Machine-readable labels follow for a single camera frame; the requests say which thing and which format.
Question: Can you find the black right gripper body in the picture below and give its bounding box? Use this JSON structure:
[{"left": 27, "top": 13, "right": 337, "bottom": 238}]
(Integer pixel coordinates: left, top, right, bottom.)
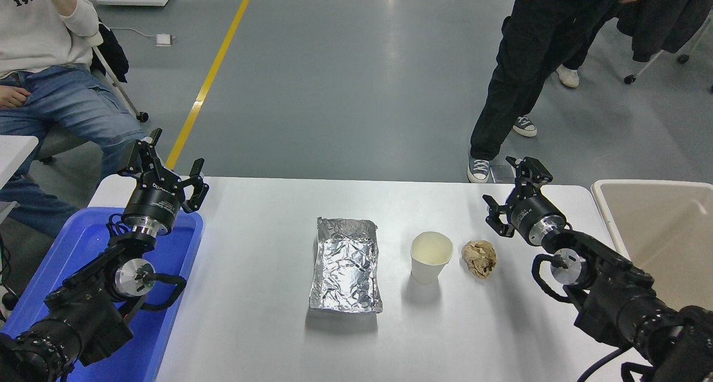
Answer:
[{"left": 510, "top": 195, "right": 559, "bottom": 242}]

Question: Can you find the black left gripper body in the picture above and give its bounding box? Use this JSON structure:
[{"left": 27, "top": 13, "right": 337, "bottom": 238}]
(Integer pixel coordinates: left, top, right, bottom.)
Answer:
[{"left": 123, "top": 180, "right": 184, "bottom": 228}]

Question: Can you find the white paper cup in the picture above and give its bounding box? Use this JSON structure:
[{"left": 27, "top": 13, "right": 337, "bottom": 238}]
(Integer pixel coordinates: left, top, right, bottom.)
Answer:
[{"left": 411, "top": 231, "right": 453, "bottom": 285}]

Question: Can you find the seated person's right hand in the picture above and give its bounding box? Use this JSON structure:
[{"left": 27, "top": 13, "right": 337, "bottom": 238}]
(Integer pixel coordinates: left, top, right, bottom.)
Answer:
[{"left": 0, "top": 85, "right": 32, "bottom": 110}]

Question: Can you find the crumpled tan paper ball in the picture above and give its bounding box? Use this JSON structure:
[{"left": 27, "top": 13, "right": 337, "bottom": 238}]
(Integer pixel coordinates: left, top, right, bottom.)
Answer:
[{"left": 461, "top": 239, "right": 497, "bottom": 280}]

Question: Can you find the blue plastic tray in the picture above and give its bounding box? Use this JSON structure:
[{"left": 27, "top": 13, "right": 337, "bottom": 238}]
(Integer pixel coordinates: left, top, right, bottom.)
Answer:
[{"left": 0, "top": 207, "right": 204, "bottom": 382}]

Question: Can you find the seated person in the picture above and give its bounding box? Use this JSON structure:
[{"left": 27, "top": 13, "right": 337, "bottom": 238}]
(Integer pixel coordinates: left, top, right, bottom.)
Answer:
[{"left": 0, "top": 0, "right": 146, "bottom": 238}]

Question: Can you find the person with white shoes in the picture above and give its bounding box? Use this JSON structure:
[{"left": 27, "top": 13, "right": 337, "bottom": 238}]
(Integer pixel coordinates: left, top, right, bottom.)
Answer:
[{"left": 556, "top": 3, "right": 619, "bottom": 89}]

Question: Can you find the standing person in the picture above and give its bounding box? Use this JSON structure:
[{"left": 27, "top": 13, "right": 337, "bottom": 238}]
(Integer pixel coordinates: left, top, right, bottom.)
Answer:
[{"left": 467, "top": 0, "right": 650, "bottom": 184}]

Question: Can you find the black garment on chair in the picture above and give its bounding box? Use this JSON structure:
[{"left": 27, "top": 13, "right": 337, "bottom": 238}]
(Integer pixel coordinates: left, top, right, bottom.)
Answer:
[{"left": 89, "top": 23, "right": 130, "bottom": 83}]

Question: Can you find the small white side table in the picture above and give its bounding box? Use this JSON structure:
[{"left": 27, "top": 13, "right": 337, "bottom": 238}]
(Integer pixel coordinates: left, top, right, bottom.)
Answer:
[{"left": 0, "top": 135, "right": 40, "bottom": 224}]

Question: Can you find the large pale plastic bin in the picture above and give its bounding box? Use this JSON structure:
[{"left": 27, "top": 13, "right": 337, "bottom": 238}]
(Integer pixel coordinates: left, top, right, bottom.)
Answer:
[{"left": 590, "top": 179, "right": 713, "bottom": 311}]

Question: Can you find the wheeled chair with grey legs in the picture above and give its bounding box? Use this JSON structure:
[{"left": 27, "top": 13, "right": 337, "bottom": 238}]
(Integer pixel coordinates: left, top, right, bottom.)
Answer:
[{"left": 624, "top": 14, "right": 713, "bottom": 93}]

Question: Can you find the silver foil tray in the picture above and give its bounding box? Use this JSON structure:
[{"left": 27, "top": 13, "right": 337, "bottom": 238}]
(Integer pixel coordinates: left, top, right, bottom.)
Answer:
[{"left": 308, "top": 217, "right": 384, "bottom": 315}]

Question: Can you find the dark jacket on chair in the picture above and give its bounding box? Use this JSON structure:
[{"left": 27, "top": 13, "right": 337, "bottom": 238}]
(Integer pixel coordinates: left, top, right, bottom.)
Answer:
[{"left": 616, "top": 0, "right": 713, "bottom": 63}]

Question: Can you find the white frame chair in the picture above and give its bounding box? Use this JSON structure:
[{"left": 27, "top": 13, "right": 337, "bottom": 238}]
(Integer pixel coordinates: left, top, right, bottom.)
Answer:
[{"left": 33, "top": 20, "right": 176, "bottom": 174}]

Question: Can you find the white power adapter with cable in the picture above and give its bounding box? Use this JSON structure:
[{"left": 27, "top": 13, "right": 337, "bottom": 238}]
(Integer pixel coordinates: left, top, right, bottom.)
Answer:
[{"left": 110, "top": 27, "right": 174, "bottom": 47}]

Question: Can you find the black cable bundle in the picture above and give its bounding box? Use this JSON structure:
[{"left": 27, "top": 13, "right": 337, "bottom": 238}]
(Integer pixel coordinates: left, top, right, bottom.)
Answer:
[{"left": 0, "top": 234, "right": 21, "bottom": 322}]

